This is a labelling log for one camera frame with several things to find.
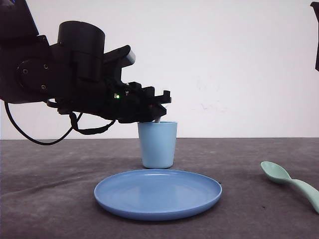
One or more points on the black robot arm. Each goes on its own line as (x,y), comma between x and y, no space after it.
(73,75)

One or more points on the light blue plastic cup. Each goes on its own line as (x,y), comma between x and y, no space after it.
(157,141)

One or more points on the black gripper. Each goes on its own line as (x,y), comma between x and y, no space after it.
(111,98)

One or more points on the blue plastic plate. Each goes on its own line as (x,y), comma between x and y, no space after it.
(157,194)

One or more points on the mint green plastic spoon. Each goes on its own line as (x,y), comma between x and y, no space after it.
(278,174)

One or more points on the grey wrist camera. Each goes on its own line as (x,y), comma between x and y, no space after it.
(129,59)

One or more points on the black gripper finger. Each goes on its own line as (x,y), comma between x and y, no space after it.
(315,6)

